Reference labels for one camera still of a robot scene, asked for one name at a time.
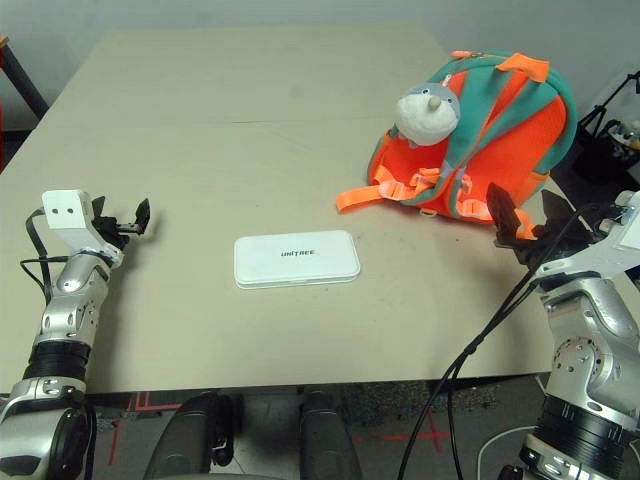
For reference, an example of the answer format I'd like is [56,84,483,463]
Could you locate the dark robot leg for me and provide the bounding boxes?
[298,389,364,480]
[144,389,246,480]

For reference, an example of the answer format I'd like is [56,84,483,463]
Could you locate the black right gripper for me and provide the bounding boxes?
[487,182,609,274]

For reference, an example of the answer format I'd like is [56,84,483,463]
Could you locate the orange and teal backpack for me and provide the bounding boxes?
[334,48,579,241]

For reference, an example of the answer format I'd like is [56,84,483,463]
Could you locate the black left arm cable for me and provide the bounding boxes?
[19,207,66,306]

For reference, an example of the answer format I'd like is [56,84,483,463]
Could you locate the black bin with bottles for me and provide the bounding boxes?
[572,119,640,186]

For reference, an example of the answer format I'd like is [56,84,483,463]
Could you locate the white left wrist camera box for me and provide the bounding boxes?
[41,188,125,267]

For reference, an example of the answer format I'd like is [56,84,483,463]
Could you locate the white Unitree pencil case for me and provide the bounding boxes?
[233,229,361,290]

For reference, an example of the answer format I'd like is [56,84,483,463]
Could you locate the dark left robot leg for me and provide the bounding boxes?
[144,389,246,480]

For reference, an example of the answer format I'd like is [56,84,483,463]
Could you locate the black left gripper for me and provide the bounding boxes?
[91,196,152,249]

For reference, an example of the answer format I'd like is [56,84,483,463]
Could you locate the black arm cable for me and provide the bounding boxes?
[407,202,606,480]
[19,207,66,306]

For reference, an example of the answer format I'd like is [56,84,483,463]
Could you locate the black metal stand leg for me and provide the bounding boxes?
[0,37,51,121]

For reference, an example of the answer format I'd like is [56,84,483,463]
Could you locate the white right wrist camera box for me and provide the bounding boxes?
[597,189,640,274]

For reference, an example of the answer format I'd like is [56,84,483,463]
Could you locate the black tripod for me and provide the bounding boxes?
[579,72,640,141]

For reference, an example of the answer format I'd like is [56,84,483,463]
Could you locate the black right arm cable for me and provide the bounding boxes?
[407,202,606,480]

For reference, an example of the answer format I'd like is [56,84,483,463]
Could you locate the dark right robot leg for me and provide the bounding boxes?
[298,389,364,480]

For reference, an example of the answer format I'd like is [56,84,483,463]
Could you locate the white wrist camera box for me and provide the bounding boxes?
[597,189,640,274]
[41,188,125,267]

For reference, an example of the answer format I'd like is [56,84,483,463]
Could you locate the white floor cables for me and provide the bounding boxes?
[479,432,531,480]

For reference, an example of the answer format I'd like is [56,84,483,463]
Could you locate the grey white plush toy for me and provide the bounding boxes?
[389,82,460,149]

